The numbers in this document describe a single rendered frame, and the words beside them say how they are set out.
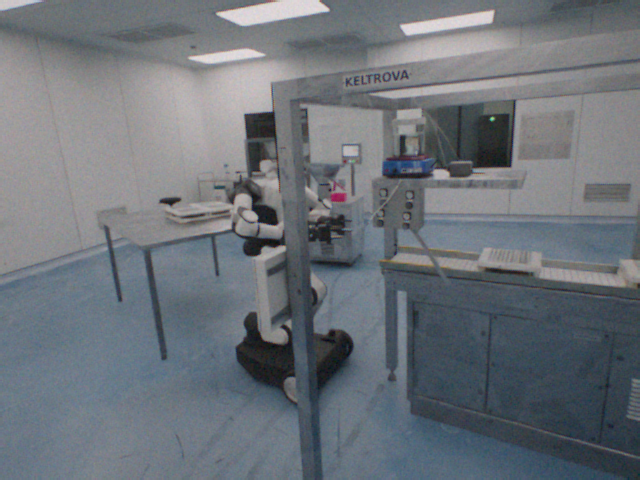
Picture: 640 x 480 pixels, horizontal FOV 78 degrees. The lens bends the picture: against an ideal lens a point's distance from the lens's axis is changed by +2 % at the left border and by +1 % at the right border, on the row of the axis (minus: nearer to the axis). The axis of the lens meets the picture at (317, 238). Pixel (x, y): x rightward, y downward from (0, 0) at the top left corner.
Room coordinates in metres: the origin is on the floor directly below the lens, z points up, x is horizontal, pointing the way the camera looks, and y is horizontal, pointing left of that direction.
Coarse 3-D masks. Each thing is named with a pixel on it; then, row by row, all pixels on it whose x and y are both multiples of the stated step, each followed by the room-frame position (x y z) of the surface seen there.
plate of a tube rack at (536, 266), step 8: (488, 248) 1.83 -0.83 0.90; (480, 256) 1.71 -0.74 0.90; (496, 256) 1.70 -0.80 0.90; (528, 256) 1.67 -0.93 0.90; (536, 256) 1.67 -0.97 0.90; (480, 264) 1.63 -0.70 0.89; (488, 264) 1.62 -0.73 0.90; (496, 264) 1.60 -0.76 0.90; (504, 264) 1.59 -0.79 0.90; (512, 264) 1.58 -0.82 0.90; (520, 264) 1.58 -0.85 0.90; (536, 264) 1.57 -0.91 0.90
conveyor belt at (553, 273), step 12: (432, 264) 1.85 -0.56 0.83; (444, 264) 1.84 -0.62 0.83; (456, 264) 1.83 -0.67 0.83; (468, 264) 1.82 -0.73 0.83; (456, 276) 1.68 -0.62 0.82; (552, 276) 1.61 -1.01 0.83; (564, 276) 1.60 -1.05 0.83; (576, 276) 1.59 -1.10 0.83; (588, 276) 1.58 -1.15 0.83; (600, 276) 1.58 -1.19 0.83; (612, 276) 1.57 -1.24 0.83; (552, 288) 1.49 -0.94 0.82
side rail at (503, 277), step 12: (384, 264) 1.83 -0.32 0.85; (396, 264) 1.80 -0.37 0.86; (468, 276) 1.64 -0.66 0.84; (480, 276) 1.61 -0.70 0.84; (492, 276) 1.59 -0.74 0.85; (504, 276) 1.57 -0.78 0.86; (516, 276) 1.54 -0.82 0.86; (528, 276) 1.52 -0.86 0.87; (564, 288) 1.46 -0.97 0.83; (576, 288) 1.44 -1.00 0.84; (588, 288) 1.42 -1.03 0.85; (600, 288) 1.40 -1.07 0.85; (612, 288) 1.38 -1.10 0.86; (624, 288) 1.37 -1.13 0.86; (636, 288) 1.35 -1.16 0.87
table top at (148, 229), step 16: (160, 208) 4.00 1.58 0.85; (112, 224) 3.28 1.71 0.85; (128, 224) 3.24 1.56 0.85; (144, 224) 3.20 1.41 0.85; (160, 224) 3.16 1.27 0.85; (176, 224) 3.12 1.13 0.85; (192, 224) 3.08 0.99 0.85; (208, 224) 3.05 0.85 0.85; (224, 224) 3.01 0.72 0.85; (128, 240) 2.75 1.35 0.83; (144, 240) 2.62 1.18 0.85; (160, 240) 2.60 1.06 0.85; (176, 240) 2.62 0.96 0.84; (192, 240) 2.68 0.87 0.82
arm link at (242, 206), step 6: (240, 198) 2.01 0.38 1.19; (246, 198) 2.02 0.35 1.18; (234, 204) 1.98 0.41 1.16; (240, 204) 1.96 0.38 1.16; (246, 204) 1.97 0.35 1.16; (234, 210) 1.93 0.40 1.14; (240, 210) 1.89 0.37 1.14; (246, 210) 1.89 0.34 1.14; (234, 216) 1.90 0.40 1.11; (240, 216) 1.86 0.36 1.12; (246, 216) 1.85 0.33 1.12; (252, 216) 1.87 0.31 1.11; (234, 222) 1.92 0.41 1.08; (252, 222) 1.85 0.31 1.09; (234, 228) 1.92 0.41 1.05
